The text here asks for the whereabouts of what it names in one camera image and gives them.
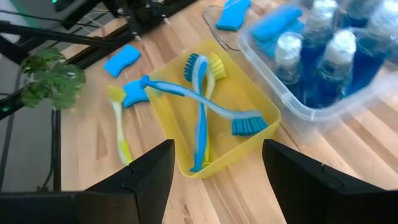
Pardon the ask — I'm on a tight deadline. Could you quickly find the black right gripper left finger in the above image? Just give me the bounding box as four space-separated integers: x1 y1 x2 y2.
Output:
0 139 175 224

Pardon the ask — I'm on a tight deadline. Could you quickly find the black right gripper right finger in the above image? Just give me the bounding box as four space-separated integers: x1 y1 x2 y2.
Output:
262 139 398 224

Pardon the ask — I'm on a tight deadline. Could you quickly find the blue wavy sponge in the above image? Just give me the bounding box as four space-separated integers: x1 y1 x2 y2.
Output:
121 79 150 109
250 6 304 43
215 0 252 32
103 43 142 78
257 20 307 60

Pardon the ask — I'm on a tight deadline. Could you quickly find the lime green dish brush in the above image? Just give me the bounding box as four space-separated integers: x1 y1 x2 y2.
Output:
201 52 228 169
106 84 134 166

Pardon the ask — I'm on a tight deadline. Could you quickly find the blue Dawn dish soap bottle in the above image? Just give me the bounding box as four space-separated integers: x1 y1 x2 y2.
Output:
273 30 307 100
343 0 398 97
303 0 340 60
313 29 358 108

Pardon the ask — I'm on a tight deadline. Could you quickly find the clear plastic storage bin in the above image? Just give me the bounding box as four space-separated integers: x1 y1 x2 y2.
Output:
238 0 398 142

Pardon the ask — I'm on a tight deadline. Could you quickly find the yellow translucent plastic bin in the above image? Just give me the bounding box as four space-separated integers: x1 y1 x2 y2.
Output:
144 39 282 180

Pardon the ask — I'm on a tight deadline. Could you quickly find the green potted plant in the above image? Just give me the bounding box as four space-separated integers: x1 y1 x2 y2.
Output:
19 46 87 111

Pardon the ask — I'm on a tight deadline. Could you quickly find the clear plastic bin lid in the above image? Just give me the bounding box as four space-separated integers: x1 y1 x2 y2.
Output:
201 4 249 53

